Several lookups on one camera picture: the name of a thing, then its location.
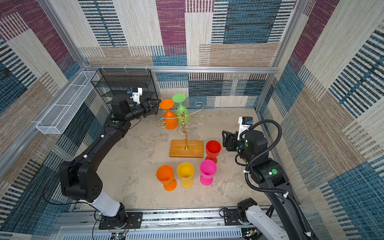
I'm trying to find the green wine glass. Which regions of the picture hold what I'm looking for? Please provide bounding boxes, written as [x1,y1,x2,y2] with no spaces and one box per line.
[172,94,190,124]

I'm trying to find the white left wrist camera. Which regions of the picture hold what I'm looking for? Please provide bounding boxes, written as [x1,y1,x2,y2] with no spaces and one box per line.
[128,88,143,104]

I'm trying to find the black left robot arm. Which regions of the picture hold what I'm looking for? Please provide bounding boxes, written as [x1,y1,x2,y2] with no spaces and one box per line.
[59,94,161,229]

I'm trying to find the yellow wine glass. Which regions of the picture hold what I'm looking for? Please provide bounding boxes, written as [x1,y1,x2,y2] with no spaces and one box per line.
[177,163,195,189]

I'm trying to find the pink wine glass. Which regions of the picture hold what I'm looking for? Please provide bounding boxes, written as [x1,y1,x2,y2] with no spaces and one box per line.
[200,160,217,186]

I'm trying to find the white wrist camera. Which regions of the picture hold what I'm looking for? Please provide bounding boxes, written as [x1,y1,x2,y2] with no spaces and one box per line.
[237,117,254,141]
[128,88,143,104]

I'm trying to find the wooden rack base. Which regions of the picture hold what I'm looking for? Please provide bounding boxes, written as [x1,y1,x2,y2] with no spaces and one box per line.
[169,140,204,159]

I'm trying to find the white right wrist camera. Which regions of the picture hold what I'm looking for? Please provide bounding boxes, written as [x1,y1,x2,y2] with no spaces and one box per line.
[237,117,254,141]

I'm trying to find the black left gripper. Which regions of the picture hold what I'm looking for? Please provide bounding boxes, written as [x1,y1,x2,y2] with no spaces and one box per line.
[124,99,161,124]

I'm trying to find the orange wine glass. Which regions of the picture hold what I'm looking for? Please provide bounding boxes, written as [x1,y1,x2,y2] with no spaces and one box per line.
[160,99,179,130]
[156,165,177,192]

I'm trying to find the black corrugated cable conduit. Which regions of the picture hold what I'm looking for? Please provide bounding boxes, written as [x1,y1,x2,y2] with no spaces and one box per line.
[242,119,313,238]

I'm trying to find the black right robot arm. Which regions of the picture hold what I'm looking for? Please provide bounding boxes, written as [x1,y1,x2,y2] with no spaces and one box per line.
[222,127,318,240]

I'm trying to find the red wine glass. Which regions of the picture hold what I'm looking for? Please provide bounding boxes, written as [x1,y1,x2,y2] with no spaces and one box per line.
[206,140,222,164]

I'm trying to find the white slotted cable duct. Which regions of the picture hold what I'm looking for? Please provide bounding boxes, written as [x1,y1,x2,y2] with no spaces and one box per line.
[57,228,243,240]

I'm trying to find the white wire mesh basket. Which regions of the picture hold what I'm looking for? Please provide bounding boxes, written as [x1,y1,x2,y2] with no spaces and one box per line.
[36,71,96,135]

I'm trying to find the gold wire glass rack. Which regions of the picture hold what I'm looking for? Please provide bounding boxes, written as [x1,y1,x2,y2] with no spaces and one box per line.
[157,102,205,141]

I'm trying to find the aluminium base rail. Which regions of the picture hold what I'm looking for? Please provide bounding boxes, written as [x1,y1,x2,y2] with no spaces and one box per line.
[51,207,283,240]

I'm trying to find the black wire mesh shelf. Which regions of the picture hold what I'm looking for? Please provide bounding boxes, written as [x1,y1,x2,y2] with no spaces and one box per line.
[91,69,158,110]

